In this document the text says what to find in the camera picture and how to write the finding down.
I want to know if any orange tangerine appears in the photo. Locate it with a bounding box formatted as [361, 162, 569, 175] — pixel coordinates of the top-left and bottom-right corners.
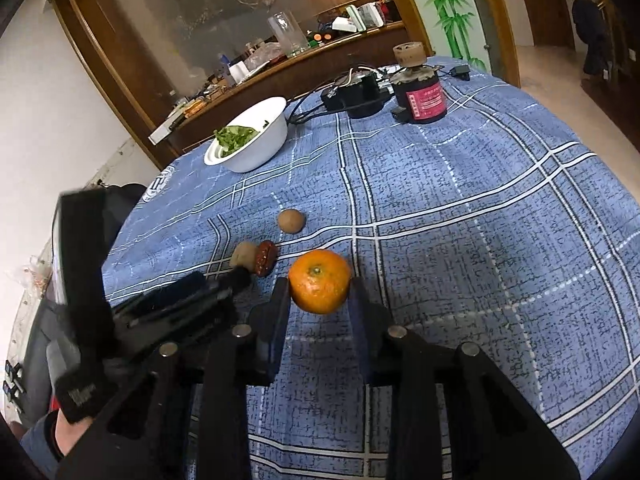
[288, 249, 352, 315]

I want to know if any black power adapter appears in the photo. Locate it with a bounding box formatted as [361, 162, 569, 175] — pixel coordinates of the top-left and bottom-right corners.
[320, 67, 392, 119]

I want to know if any blue plaid tablecloth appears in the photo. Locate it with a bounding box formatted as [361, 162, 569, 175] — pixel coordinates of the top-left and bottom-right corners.
[103, 72, 639, 478]

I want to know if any operator hand in glove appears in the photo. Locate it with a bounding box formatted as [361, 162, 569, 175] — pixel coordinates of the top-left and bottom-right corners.
[54, 410, 93, 456]

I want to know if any dark jar pink label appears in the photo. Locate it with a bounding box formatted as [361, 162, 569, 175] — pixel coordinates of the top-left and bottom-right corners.
[390, 41, 447, 124]

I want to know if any beige candy aside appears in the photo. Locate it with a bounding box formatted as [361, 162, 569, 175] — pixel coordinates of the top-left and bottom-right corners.
[230, 240, 258, 272]

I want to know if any wooden sideboard cabinet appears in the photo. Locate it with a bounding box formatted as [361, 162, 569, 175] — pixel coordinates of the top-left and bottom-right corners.
[47, 0, 427, 168]

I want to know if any clear glass pitcher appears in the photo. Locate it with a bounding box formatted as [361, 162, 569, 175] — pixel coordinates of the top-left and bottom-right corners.
[268, 11, 310, 58]

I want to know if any small brown longan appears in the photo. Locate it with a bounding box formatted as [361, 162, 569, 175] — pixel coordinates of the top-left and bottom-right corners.
[277, 209, 306, 234]

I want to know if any white bowl with greens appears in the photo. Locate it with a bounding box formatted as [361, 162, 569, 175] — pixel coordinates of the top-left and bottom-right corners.
[204, 96, 288, 174]

